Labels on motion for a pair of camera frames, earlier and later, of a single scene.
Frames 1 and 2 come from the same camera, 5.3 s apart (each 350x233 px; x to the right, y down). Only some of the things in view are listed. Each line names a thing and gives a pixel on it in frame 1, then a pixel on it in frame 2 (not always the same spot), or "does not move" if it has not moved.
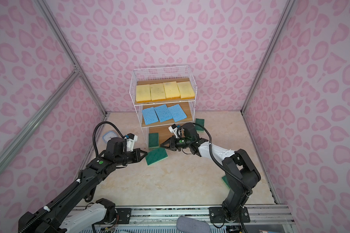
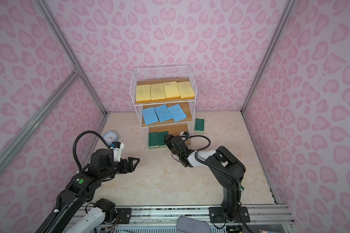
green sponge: x=200 y=122 does not move
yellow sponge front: x=157 y=92 does not move
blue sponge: x=177 y=112 does not move
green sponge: x=155 y=156 to x=161 y=136
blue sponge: x=163 y=113 does not move
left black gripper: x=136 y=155 to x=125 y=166
